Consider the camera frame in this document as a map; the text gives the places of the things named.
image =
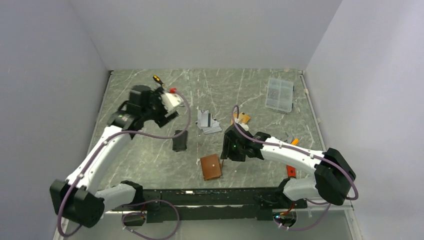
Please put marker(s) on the orange black screwdriver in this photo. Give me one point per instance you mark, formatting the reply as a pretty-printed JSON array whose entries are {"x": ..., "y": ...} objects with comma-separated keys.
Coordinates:
[{"x": 158, "y": 80}]

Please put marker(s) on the grey orange pliers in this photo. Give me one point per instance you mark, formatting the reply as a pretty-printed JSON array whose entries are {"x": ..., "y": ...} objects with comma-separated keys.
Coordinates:
[{"x": 289, "y": 139}]

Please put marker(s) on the black card stack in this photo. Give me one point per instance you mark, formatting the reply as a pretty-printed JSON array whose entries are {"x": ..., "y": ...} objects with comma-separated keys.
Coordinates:
[{"x": 179, "y": 143}]

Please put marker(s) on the red handled tool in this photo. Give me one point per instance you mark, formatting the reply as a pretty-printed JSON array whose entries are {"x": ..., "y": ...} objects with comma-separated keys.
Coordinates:
[{"x": 291, "y": 171}]

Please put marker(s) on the brown leather card holder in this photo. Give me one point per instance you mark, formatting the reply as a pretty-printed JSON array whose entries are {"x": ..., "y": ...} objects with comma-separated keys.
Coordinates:
[{"x": 211, "y": 167}]

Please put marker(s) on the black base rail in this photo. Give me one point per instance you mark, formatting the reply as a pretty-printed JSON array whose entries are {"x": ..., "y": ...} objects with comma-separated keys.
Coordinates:
[{"x": 258, "y": 203}]

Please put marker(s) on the aluminium frame rail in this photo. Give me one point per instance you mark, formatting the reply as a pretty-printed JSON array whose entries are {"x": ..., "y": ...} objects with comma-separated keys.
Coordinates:
[{"x": 220, "y": 222}]

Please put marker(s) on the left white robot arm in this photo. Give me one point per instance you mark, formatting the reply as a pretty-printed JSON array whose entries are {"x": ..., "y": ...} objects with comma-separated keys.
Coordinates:
[{"x": 78, "y": 198}]

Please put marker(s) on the gold card stack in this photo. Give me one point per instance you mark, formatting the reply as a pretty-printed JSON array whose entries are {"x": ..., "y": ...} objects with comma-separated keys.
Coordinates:
[{"x": 241, "y": 118}]

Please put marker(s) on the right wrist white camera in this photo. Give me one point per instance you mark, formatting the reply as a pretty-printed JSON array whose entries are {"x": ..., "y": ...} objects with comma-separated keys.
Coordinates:
[{"x": 243, "y": 126}]

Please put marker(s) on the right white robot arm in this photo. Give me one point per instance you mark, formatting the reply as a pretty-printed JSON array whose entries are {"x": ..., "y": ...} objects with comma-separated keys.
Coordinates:
[{"x": 330, "y": 177}]

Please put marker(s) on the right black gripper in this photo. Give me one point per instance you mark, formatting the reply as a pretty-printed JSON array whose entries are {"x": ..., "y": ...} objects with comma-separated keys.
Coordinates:
[{"x": 227, "y": 152}]

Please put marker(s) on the clear plastic organizer box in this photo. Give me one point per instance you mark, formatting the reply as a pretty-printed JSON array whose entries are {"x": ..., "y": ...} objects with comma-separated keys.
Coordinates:
[{"x": 279, "y": 95}]

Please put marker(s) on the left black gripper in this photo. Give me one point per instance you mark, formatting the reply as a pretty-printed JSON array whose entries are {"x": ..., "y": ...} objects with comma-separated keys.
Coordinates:
[{"x": 162, "y": 120}]

